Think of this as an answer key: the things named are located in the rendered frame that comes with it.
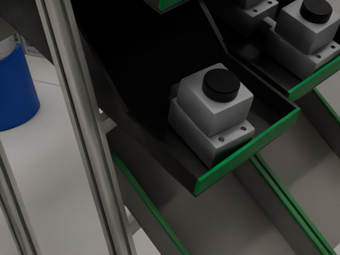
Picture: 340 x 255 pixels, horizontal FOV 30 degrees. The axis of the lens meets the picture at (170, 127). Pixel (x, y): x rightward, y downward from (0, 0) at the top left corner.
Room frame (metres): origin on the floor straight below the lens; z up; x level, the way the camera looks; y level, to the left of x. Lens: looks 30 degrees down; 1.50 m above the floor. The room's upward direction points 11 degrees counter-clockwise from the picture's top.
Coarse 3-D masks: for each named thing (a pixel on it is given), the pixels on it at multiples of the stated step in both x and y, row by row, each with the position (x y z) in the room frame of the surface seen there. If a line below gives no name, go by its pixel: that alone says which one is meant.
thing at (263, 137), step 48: (0, 0) 0.61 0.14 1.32; (96, 0) 0.65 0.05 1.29; (192, 0) 0.58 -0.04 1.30; (48, 48) 0.56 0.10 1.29; (96, 48) 0.58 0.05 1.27; (144, 48) 0.58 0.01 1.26; (192, 48) 0.58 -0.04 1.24; (96, 96) 0.51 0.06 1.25; (144, 96) 0.52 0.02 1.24; (144, 144) 0.46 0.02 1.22; (192, 192) 0.42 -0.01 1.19
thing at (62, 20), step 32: (64, 0) 0.48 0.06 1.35; (64, 32) 0.48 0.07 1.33; (64, 64) 0.48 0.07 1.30; (64, 96) 0.49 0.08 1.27; (96, 128) 0.49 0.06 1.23; (0, 160) 0.60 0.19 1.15; (96, 160) 0.48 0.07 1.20; (0, 192) 0.59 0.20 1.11; (96, 192) 0.48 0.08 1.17; (128, 224) 0.49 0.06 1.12
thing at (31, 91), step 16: (16, 48) 1.30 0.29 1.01; (0, 64) 1.23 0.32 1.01; (16, 64) 1.26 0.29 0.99; (0, 80) 1.23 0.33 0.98; (16, 80) 1.25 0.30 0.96; (32, 80) 1.31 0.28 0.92; (0, 96) 1.22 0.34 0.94; (16, 96) 1.24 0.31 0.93; (32, 96) 1.27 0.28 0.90; (0, 112) 1.22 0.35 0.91; (16, 112) 1.23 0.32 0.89; (32, 112) 1.26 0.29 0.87; (0, 128) 1.22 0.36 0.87
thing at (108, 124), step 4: (104, 116) 0.50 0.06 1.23; (104, 120) 0.50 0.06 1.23; (108, 120) 0.50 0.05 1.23; (112, 120) 0.50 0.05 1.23; (104, 124) 0.49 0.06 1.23; (108, 124) 0.50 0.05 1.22; (112, 124) 0.50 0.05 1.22; (116, 124) 0.51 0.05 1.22; (104, 128) 0.49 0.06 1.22; (108, 128) 0.50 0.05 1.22; (112, 128) 0.50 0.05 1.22
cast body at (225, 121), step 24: (216, 72) 0.46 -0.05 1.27; (192, 96) 0.45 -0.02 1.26; (216, 96) 0.44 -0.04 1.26; (240, 96) 0.45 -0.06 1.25; (168, 120) 0.49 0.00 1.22; (192, 120) 0.46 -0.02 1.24; (216, 120) 0.43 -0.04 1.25; (240, 120) 0.45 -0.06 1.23; (192, 144) 0.46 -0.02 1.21; (216, 144) 0.43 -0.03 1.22; (240, 144) 0.45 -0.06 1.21
